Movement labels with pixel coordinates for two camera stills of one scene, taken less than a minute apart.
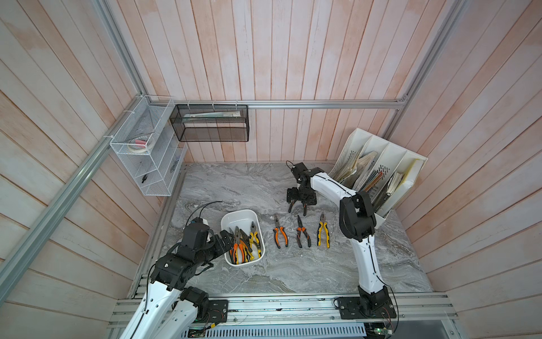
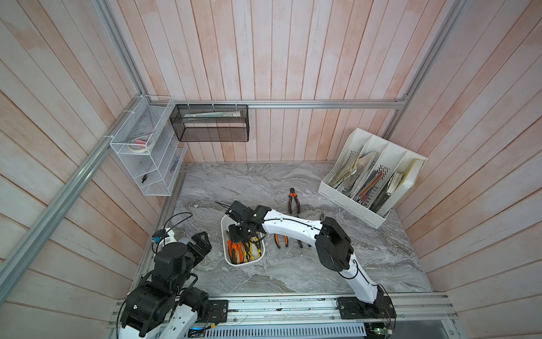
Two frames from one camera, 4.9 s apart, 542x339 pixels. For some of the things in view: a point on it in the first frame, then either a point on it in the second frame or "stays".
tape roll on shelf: [137, 145] stays
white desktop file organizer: [368, 164] stays
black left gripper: [220, 248] → [205, 246]
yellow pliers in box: [254, 239] stays
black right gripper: [291, 195] → [233, 234]
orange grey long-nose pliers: [276, 231] stays
